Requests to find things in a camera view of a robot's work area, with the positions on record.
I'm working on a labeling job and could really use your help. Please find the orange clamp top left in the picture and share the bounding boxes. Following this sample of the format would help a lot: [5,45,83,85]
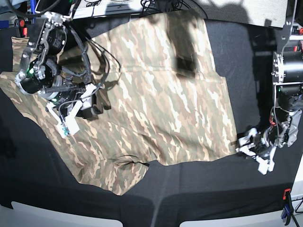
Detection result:
[19,20,27,37]

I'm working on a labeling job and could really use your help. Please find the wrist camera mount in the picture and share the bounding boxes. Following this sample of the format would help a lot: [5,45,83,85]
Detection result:
[236,128,276,175]
[46,83,101,139]

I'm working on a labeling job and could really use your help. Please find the black cables on desk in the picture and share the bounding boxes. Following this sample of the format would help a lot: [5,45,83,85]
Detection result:
[139,0,209,19]

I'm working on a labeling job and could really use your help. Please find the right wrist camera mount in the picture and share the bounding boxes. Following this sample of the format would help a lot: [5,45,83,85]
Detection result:
[46,83,101,139]

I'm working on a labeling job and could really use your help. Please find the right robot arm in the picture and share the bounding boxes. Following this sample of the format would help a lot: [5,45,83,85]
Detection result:
[15,0,111,122]

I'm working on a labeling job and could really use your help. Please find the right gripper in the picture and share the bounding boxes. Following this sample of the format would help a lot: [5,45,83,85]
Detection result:
[56,87,111,120]

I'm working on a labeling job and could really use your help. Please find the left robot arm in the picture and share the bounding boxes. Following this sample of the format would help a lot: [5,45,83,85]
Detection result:
[236,0,303,164]

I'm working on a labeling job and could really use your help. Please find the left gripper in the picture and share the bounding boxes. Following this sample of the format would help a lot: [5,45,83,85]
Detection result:
[241,129,276,163]

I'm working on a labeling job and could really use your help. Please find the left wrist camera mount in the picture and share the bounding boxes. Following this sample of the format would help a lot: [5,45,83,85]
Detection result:
[236,128,276,175]

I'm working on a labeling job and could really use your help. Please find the orange clamp bottom right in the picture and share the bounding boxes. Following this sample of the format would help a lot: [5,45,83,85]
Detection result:
[281,188,294,226]

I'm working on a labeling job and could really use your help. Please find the camouflage t-shirt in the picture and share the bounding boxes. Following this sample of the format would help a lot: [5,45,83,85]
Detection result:
[0,9,237,195]

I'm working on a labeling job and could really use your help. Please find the orange clamp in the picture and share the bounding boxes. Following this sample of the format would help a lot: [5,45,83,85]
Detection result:
[19,20,27,37]
[281,188,294,226]

